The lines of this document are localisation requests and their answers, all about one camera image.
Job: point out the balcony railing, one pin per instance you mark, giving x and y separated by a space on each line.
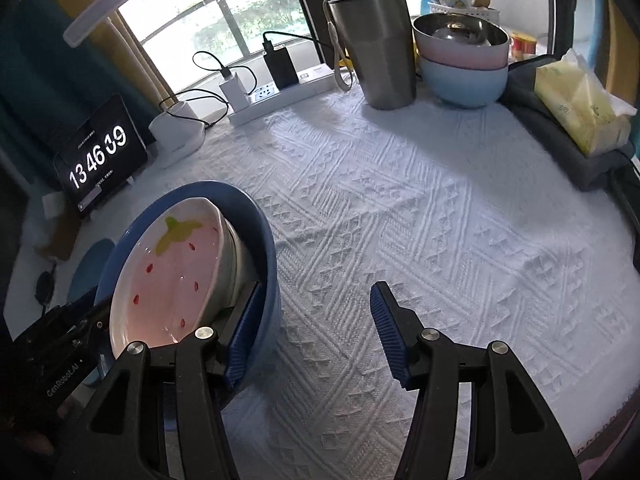
210 5

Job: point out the person's left hand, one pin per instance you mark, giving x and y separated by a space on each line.
30 437

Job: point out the pink steel-lined bowl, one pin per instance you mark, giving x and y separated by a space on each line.
465 57

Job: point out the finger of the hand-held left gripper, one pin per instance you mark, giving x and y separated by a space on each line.
92 320

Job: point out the white charger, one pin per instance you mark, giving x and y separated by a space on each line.
235 92

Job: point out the brown cardboard box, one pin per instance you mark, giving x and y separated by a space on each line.
57 240

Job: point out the light blue bowl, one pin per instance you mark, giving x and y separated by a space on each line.
460 85

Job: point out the white textured tablecloth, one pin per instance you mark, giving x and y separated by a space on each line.
400 210

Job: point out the white basket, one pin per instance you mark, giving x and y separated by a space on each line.
465 14

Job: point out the teal curtain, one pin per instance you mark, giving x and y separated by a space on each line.
40 75

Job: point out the yellow tissue pack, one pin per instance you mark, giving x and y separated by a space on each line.
575 105

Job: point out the black charger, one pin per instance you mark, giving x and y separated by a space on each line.
281 67

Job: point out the tablet with clock display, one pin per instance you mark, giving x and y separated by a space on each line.
100 155

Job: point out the white power strip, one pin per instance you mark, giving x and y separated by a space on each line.
310 82

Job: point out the steel kettle pot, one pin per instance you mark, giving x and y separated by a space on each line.
380 45

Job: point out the pink strawberry bowl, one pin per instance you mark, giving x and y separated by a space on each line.
165 270

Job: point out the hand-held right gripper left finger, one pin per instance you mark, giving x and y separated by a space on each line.
242 340

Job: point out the deep blue plate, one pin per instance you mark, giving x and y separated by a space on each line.
87 270

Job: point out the small white card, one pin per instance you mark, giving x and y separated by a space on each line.
52 206

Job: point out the large blue bowl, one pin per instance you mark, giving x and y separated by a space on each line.
250 230

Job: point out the yellow curtain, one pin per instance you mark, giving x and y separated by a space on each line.
622 45
142 70

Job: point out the pale green bowl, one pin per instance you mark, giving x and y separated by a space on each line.
240 265

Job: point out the grey pouch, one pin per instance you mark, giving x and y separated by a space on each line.
550 140

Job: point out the white desk lamp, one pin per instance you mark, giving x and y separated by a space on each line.
175 135

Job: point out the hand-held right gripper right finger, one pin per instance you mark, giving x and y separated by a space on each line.
390 335

